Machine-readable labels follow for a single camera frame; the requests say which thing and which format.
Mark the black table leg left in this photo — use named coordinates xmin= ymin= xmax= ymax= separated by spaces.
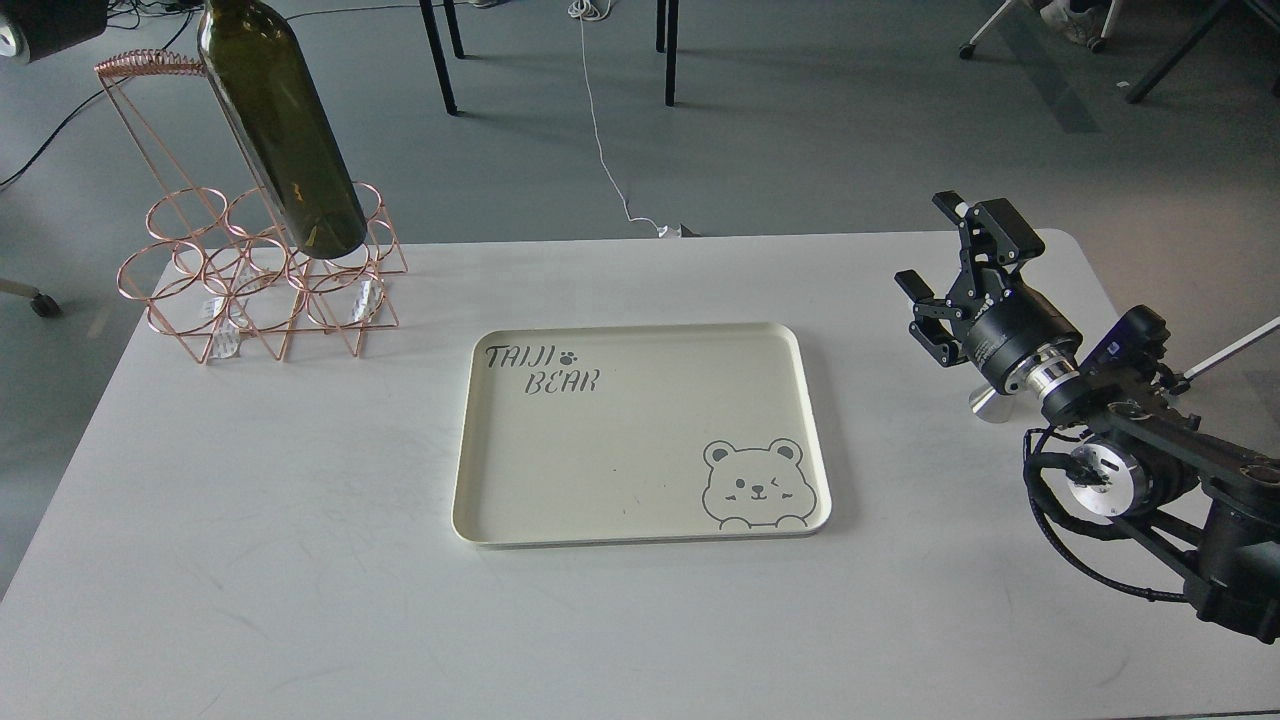
xmin=419 ymin=1 xmax=466 ymax=117

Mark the caster wheel at left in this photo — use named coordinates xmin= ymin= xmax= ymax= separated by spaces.
xmin=0 ymin=278 xmax=61 ymax=318

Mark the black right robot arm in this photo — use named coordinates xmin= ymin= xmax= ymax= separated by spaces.
xmin=895 ymin=191 xmax=1279 ymax=643

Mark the cream bear serving tray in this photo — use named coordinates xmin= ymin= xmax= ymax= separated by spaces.
xmin=452 ymin=322 xmax=832 ymax=547

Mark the copper wire wine rack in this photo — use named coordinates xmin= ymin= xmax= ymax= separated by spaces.
xmin=95 ymin=50 xmax=408 ymax=364

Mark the black table leg right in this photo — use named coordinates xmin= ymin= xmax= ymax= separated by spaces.
xmin=655 ymin=0 xmax=680 ymax=108

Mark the white floor cable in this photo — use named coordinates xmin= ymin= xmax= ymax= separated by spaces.
xmin=568 ymin=0 xmax=681 ymax=238

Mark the white stand with caster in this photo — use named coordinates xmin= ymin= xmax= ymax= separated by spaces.
xmin=1181 ymin=316 xmax=1280 ymax=383

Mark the dark green wine bottle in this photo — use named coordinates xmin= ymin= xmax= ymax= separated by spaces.
xmin=198 ymin=1 xmax=366 ymax=260

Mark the silver metal jigger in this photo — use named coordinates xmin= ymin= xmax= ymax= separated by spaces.
xmin=968 ymin=386 xmax=1016 ymax=424

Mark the office chair base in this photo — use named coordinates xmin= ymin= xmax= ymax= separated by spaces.
xmin=957 ymin=0 xmax=1126 ymax=60

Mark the black table leg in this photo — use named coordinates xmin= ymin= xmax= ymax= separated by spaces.
xmin=419 ymin=1 xmax=466 ymax=117
xmin=655 ymin=0 xmax=680 ymax=108

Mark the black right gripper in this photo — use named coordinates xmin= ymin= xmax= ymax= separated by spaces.
xmin=893 ymin=191 xmax=1083 ymax=395

